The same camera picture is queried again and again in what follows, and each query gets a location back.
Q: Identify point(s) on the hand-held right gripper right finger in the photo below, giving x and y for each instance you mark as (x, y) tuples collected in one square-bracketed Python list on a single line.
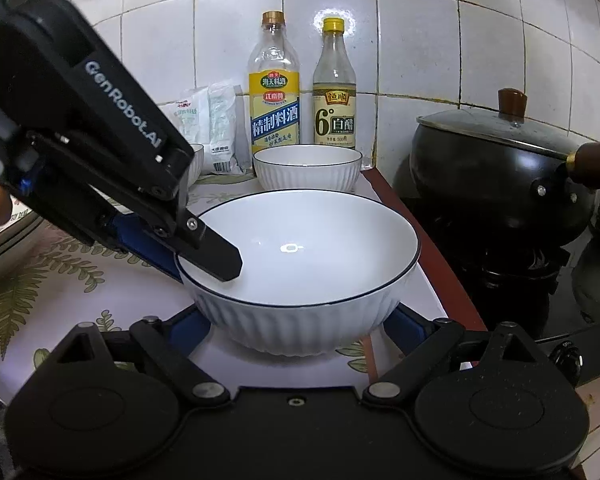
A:
[(405, 325)]

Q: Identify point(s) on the white ribbed bowl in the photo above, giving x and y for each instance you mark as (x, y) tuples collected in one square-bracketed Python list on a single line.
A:
[(198, 160), (305, 175), (305, 270)]

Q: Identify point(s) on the glass wok lid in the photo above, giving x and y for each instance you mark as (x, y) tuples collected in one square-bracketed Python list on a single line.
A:
[(480, 125)]

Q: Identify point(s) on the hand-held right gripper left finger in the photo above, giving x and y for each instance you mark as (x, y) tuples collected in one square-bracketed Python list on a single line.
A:
[(190, 330)]

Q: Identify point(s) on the black gas stove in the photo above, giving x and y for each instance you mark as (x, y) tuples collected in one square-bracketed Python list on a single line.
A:
[(505, 275)]

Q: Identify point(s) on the black wok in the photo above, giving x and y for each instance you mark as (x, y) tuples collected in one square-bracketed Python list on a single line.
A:
[(495, 185)]

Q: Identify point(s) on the cooking wine bottle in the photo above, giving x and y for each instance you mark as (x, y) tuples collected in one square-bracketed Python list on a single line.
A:
[(275, 110)]

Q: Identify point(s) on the white vinegar bottle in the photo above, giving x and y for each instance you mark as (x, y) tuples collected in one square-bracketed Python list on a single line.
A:
[(334, 115)]

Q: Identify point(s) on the floral tablecloth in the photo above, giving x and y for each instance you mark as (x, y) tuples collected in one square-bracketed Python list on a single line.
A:
[(80, 280)]

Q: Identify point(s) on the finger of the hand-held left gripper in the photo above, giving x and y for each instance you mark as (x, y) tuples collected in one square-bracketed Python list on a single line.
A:
[(215, 257), (130, 235)]

